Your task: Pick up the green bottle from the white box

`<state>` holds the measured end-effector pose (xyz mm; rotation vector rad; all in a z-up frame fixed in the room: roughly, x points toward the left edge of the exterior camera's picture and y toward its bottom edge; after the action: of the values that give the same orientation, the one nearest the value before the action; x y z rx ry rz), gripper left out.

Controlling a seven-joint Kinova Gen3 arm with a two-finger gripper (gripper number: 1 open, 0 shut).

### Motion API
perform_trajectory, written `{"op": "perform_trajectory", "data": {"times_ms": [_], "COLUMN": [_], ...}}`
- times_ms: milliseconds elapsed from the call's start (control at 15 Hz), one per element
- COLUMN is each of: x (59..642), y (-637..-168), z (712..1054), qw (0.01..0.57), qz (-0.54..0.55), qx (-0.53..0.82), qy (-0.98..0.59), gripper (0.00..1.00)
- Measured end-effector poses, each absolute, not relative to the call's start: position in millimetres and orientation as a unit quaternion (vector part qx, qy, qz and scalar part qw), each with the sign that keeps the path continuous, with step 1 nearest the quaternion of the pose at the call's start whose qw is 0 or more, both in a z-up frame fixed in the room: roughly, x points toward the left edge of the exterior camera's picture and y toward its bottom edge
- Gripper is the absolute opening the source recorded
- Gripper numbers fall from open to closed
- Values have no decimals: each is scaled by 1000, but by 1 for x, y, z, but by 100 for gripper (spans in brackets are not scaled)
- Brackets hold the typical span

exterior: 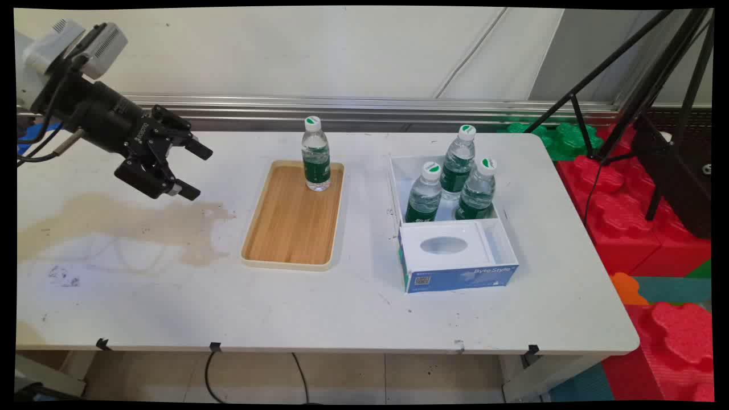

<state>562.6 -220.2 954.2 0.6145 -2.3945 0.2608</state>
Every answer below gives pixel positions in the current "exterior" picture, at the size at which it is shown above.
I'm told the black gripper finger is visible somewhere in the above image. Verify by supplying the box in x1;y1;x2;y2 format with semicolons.
150;105;214;161
114;159;202;202

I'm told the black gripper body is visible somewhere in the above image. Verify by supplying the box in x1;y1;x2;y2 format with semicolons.
31;71;154;161

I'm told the green label water bottle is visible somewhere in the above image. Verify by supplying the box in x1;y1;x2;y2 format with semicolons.
454;157;497;220
439;124;476;200
405;161;443;223
301;116;331;192

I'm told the bamboo tray with cream rim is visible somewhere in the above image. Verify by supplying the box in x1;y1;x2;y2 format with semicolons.
240;160;345;272

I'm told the white table leg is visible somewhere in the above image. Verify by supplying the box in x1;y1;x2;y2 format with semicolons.
501;354;610;402
16;353;86;399

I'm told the white open box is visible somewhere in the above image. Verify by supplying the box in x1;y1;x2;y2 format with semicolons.
389;154;502;228

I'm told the blue white tissue box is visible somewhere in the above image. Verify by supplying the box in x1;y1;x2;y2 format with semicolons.
397;218;519;294

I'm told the green foam block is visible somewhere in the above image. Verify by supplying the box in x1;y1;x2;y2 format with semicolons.
495;117;604;162

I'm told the large red foam block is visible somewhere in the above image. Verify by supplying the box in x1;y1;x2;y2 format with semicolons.
555;122;712;277

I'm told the orange foam piece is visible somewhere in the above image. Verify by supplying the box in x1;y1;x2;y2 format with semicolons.
609;272;650;306

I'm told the black tripod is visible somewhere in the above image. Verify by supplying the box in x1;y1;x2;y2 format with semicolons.
524;8;714;222

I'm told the dark panel board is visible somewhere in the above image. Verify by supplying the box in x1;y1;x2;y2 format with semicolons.
633;108;712;240

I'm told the teal foam mat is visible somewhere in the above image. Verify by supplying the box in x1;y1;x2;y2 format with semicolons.
632;276;712;305

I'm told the black camera cable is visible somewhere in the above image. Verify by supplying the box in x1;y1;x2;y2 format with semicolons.
43;54;86;123

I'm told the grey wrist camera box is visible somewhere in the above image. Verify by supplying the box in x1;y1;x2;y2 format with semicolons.
83;23;128;80

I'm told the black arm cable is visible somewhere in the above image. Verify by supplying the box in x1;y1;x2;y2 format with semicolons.
17;122;85;167

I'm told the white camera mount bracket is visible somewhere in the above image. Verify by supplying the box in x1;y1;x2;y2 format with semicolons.
23;19;86;75

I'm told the metal wall rail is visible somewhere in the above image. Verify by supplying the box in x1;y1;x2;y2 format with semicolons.
17;94;619;133

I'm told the black hanging cable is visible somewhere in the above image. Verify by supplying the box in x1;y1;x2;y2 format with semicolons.
204;350;228;404
292;353;311;404

